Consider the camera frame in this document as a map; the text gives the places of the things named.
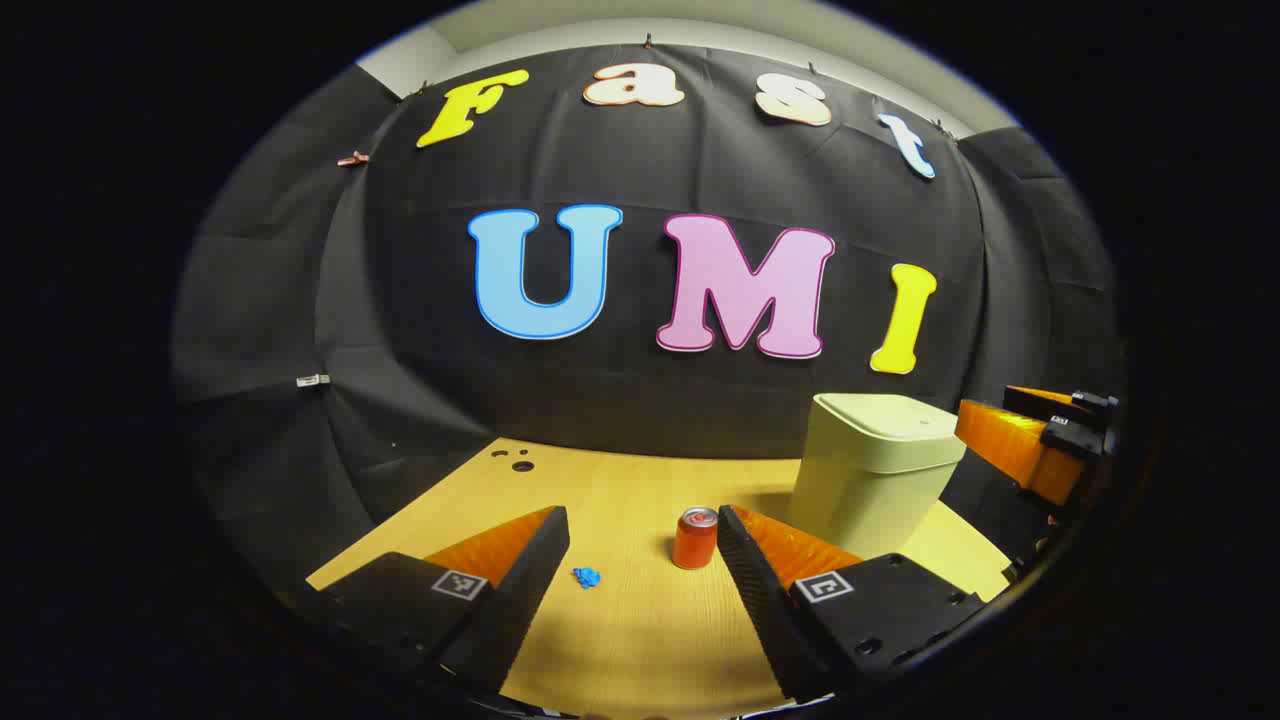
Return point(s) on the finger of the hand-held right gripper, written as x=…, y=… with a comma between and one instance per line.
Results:
x=1050, y=402
x=1015, y=445

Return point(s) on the blue paper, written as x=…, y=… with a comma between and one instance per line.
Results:
x=586, y=577

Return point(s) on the pale green desktop garbage bin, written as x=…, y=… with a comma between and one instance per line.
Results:
x=870, y=490

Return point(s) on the orange pop can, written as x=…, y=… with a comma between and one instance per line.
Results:
x=694, y=545

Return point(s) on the black backdrop cloth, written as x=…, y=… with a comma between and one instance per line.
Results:
x=600, y=400

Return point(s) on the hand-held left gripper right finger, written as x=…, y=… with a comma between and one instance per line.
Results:
x=760, y=600

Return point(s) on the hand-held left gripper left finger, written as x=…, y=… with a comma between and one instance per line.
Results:
x=520, y=600

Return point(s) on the silver cloth clip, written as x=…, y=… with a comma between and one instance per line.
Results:
x=313, y=380

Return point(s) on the wooden desktop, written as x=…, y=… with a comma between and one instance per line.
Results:
x=640, y=620

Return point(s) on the copper cloth clip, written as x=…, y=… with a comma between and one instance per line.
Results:
x=352, y=158

